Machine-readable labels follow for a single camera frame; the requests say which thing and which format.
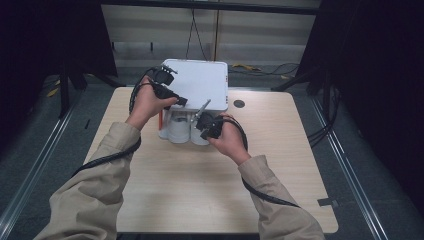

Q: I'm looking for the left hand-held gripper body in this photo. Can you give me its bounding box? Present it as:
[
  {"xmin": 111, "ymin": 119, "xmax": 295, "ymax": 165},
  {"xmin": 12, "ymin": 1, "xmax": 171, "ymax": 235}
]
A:
[{"xmin": 148, "ymin": 64, "xmax": 179, "ymax": 100}]

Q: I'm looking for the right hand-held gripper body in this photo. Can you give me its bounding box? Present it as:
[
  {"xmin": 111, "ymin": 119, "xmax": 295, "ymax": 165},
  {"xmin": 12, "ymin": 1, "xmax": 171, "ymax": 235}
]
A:
[{"xmin": 190, "ymin": 98, "xmax": 225, "ymax": 140}]

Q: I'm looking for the white sneaker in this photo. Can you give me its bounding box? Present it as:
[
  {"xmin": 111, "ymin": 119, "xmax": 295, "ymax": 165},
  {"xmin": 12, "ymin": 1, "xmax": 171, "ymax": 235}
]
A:
[
  {"xmin": 166, "ymin": 111, "xmax": 192, "ymax": 145},
  {"xmin": 189, "ymin": 114, "xmax": 212, "ymax": 147}
]

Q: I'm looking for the person's right hand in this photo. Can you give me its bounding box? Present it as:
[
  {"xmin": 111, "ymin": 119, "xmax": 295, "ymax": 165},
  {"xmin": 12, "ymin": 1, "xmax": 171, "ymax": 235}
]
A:
[{"xmin": 207, "ymin": 112, "xmax": 252, "ymax": 167}]

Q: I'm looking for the person's left hand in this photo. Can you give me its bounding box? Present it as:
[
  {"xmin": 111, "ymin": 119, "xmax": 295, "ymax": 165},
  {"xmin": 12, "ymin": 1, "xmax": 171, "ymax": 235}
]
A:
[{"xmin": 125, "ymin": 75, "xmax": 180, "ymax": 131}]

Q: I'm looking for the black overhead bar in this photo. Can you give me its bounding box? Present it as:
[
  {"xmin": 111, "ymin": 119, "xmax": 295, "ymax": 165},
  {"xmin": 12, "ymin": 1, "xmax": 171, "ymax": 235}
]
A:
[{"xmin": 99, "ymin": 0, "xmax": 322, "ymax": 16}]

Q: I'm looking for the black metal stand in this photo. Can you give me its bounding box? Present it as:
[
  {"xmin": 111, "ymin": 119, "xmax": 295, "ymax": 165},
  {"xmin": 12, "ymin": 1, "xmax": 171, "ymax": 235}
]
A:
[
  {"xmin": 58, "ymin": 59, "xmax": 126, "ymax": 120},
  {"xmin": 271, "ymin": 66, "xmax": 332, "ymax": 95}
]

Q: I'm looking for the dark curtain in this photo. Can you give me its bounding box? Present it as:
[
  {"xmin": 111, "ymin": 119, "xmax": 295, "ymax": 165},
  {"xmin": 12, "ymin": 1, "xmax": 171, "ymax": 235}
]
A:
[
  {"xmin": 0, "ymin": 0, "xmax": 118, "ymax": 153},
  {"xmin": 295, "ymin": 0, "xmax": 424, "ymax": 216}
]

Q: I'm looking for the grey tape piece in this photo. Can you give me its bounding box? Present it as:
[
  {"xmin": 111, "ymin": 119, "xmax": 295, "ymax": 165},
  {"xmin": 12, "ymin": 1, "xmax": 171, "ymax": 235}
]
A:
[{"xmin": 316, "ymin": 197, "xmax": 339, "ymax": 208}]

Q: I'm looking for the hanging black cable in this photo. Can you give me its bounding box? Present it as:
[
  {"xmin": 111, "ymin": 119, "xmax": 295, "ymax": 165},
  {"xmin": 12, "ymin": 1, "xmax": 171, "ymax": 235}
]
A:
[{"xmin": 185, "ymin": 8, "xmax": 208, "ymax": 61}]

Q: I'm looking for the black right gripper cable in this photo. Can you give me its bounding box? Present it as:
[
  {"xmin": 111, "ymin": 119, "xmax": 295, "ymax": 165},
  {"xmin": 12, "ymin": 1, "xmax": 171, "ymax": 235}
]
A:
[{"xmin": 218, "ymin": 114, "xmax": 302, "ymax": 209}]

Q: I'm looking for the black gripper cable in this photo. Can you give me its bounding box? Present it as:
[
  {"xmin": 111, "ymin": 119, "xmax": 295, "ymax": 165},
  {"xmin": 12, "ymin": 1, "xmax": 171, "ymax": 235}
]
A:
[
  {"xmin": 71, "ymin": 66, "xmax": 158, "ymax": 178},
  {"xmin": 218, "ymin": 114, "xmax": 302, "ymax": 209}
]

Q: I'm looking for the black floor cable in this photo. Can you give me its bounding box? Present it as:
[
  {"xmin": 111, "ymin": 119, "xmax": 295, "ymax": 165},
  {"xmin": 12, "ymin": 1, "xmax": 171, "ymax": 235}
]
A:
[{"xmin": 229, "ymin": 62, "xmax": 300, "ymax": 76}]

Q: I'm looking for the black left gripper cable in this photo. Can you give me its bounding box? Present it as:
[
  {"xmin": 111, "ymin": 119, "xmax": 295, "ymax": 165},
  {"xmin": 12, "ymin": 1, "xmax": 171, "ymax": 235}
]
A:
[{"xmin": 71, "ymin": 66, "xmax": 158, "ymax": 178}]

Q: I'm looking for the black cable bundle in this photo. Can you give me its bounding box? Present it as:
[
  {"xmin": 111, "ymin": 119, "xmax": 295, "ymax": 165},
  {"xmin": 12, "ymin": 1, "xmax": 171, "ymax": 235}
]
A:
[{"xmin": 306, "ymin": 84, "xmax": 342, "ymax": 148}]

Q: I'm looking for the aluminium floor rail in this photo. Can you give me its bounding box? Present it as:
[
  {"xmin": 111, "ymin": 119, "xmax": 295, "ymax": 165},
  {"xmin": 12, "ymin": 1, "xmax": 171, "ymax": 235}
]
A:
[
  {"xmin": 0, "ymin": 89, "xmax": 85, "ymax": 232},
  {"xmin": 309, "ymin": 96, "xmax": 389, "ymax": 240}
]

